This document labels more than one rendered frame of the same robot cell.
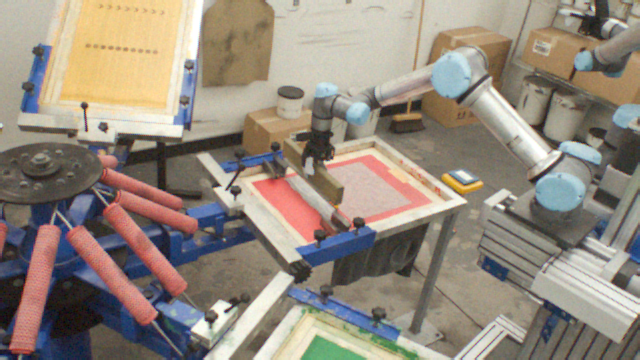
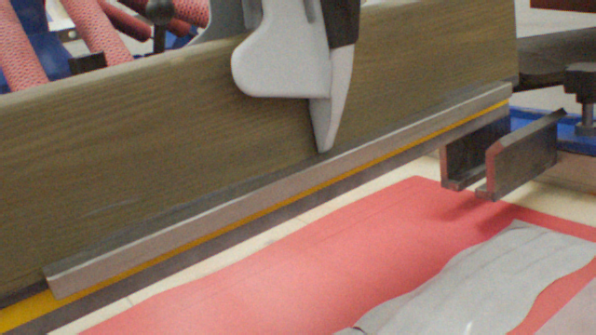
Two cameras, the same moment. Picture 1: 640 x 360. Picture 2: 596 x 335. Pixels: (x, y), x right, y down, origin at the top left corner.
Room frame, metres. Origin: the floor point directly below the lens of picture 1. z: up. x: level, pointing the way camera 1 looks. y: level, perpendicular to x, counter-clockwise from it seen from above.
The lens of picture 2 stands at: (1.74, -0.23, 1.16)
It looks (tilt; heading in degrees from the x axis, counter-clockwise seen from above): 20 degrees down; 96
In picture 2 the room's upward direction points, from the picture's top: 9 degrees counter-clockwise
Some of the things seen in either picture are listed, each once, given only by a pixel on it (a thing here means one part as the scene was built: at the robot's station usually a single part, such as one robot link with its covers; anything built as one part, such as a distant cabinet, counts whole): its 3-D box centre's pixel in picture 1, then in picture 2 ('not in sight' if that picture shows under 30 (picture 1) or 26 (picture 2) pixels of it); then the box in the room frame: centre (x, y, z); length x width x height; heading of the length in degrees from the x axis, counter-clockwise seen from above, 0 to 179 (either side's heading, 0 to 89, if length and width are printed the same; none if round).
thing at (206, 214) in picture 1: (213, 214); not in sight; (1.48, 0.34, 1.02); 0.17 x 0.06 x 0.05; 129
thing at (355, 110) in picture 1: (353, 109); not in sight; (1.67, -0.06, 1.39); 0.11 x 0.11 x 0.08; 61
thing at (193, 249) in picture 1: (244, 234); not in sight; (1.56, 0.24, 0.89); 1.24 x 0.06 x 0.06; 129
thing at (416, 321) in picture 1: (436, 261); not in sight; (2.10, -0.61, 0.48); 0.22 x 0.22 x 0.96; 39
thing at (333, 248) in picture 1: (336, 246); not in sight; (1.47, -0.08, 0.98); 0.30 x 0.05 x 0.07; 129
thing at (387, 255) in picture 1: (375, 248); not in sight; (1.73, -0.25, 0.79); 0.46 x 0.09 x 0.33; 129
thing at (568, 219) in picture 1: (560, 199); not in sight; (1.44, -0.72, 1.31); 0.15 x 0.15 x 0.10
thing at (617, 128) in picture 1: (631, 125); not in sight; (1.83, -1.04, 1.42); 0.13 x 0.12 x 0.14; 115
